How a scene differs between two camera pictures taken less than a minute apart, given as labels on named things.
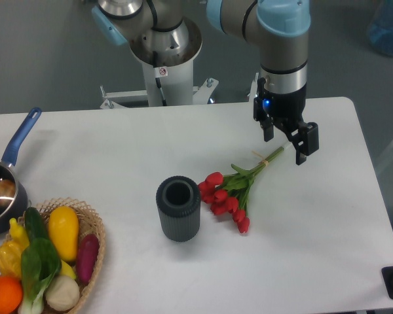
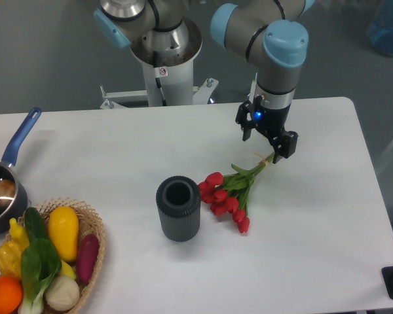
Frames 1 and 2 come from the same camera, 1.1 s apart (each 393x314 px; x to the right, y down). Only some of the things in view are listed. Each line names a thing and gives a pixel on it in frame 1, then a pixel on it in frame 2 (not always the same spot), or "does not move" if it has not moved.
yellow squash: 63,224 does not move
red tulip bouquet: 228,193 does not move
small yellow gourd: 18,233 does not move
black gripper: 286,110 to 271,122
